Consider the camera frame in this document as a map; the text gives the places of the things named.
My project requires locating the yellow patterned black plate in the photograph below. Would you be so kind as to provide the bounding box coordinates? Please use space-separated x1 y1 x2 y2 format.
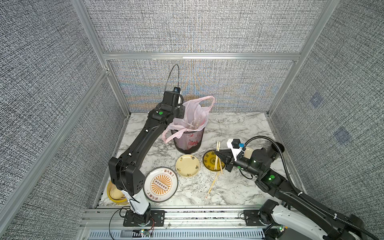
203 150 225 172

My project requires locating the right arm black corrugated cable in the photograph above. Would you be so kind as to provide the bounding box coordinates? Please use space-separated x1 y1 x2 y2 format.
244 135 373 240

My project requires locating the yellow steamer basket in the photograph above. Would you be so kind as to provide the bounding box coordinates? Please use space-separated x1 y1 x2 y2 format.
107 181 128 205

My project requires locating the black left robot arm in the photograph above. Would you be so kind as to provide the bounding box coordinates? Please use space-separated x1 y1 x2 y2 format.
109 87 185 216

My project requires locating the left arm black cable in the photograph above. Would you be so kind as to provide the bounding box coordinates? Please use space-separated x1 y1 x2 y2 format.
163 63 181 93

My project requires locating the wrapped chopsticks pile on table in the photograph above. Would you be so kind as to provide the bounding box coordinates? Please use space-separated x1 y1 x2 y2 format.
204 172 221 200

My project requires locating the pink plastic trash bag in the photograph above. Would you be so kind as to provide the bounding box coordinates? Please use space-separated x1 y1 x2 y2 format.
162 96 216 144

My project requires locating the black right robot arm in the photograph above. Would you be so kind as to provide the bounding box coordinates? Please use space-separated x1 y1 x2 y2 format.
215 139 377 240

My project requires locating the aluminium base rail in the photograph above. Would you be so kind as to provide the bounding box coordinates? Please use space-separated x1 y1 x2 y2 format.
79 206 328 240

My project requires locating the black mesh trash bin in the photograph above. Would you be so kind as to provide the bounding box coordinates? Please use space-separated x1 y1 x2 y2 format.
170 103 205 154

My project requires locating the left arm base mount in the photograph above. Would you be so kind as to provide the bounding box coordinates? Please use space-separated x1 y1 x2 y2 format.
123 210 166 227

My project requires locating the black mug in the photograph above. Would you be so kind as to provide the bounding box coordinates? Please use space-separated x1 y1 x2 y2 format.
271 142 285 158

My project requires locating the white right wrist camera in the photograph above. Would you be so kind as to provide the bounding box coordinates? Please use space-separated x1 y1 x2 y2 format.
227 139 246 162

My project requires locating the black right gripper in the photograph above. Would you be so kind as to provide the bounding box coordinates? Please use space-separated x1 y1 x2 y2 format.
216 149 263 181

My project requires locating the cream small plate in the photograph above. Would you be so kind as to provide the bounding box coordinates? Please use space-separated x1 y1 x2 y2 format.
175 155 201 178

